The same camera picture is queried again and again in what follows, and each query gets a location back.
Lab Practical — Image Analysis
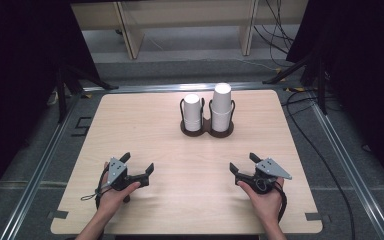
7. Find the person's left hand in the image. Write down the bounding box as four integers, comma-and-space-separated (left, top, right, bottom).
96, 161, 142, 218

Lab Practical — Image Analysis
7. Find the bundle of black cables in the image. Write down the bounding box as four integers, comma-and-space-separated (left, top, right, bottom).
252, 0, 297, 57

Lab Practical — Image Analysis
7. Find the long black floor cable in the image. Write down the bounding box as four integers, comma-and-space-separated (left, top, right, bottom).
281, 89, 357, 240

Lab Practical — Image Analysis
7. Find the thin white floor cable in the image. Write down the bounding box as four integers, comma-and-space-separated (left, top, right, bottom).
233, 57, 278, 73

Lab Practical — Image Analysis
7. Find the black curtain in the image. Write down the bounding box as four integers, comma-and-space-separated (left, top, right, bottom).
285, 0, 384, 189
0, 0, 102, 203

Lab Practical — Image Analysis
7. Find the metal floor rail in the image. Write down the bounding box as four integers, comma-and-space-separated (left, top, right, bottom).
309, 99, 384, 240
82, 81, 288, 95
0, 90, 85, 240

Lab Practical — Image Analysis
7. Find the tall stack of white cups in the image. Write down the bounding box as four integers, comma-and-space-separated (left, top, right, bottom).
210, 82, 233, 133

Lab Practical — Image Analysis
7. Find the dark double cup holder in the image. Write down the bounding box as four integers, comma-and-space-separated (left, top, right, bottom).
179, 97, 236, 139

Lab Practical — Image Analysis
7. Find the black tripod stand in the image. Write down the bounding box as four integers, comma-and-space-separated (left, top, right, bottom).
261, 46, 329, 116
55, 63, 120, 125

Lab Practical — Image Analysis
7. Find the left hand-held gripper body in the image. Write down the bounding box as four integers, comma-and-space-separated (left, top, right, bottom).
106, 157, 151, 192

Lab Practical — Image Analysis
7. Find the beige wooden shelf unit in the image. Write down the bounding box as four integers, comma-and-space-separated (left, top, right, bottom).
70, 0, 310, 61

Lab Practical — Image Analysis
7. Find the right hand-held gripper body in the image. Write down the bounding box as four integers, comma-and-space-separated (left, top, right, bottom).
234, 157, 294, 196

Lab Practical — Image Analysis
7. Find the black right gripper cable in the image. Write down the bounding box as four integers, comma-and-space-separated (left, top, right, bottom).
273, 181, 288, 224

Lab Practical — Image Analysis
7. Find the thin black gripper lanyard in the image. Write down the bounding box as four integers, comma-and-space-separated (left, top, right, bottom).
80, 191, 98, 202

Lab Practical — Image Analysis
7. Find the short stack of white cups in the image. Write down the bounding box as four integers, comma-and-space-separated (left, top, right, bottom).
183, 93, 203, 132

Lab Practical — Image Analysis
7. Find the person's right hand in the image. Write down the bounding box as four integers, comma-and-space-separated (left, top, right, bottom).
237, 177, 286, 225

